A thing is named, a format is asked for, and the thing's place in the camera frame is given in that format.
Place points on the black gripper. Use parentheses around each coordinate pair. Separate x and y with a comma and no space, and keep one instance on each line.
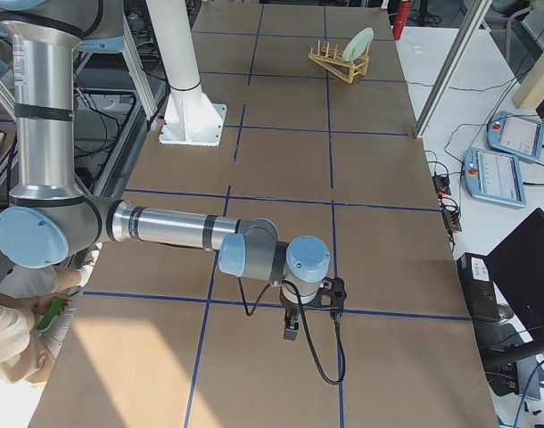
(292,308)

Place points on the light green plate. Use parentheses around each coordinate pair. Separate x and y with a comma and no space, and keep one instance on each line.
(357,43)

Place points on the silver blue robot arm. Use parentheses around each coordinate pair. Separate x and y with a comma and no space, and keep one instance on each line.
(50,218)

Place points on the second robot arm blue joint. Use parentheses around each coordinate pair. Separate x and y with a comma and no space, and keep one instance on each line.
(106,34)

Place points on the lower orange black connector box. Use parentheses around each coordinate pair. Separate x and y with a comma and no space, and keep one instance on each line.
(451,218)

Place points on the orange black connector box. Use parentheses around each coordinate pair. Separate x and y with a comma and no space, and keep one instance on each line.
(441,184)
(451,218)

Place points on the black computer tower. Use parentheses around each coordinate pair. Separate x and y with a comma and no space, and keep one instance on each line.
(478,290)

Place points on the upper orange black connector box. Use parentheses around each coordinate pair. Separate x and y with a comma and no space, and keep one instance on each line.
(441,184)

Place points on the black monitor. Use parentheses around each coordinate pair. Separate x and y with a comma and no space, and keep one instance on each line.
(516,266)

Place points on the green handheld tool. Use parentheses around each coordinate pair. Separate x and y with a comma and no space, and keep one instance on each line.
(56,308)

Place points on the lower teach pendant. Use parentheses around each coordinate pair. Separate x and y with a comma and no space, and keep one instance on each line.
(494,177)

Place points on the teach pendant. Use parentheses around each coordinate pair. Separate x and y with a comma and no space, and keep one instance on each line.
(516,134)
(494,177)

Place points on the wooden dish rack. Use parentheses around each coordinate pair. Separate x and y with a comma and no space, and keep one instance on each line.
(345,67)

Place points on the person in beige clothes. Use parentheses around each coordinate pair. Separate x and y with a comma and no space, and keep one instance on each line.
(27,354)

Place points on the upper teach pendant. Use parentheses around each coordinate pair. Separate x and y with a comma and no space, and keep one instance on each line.
(516,134)

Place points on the red fire extinguisher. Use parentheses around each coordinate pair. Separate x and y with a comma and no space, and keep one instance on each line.
(401,18)

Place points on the wooden beam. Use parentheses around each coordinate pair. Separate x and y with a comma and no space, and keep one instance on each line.
(530,93)

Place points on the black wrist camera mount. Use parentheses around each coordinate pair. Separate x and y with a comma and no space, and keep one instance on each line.
(331,295)

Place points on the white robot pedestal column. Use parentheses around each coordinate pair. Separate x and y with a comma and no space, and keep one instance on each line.
(191,118)

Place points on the aluminium frame post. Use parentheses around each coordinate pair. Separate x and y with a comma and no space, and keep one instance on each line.
(470,25)

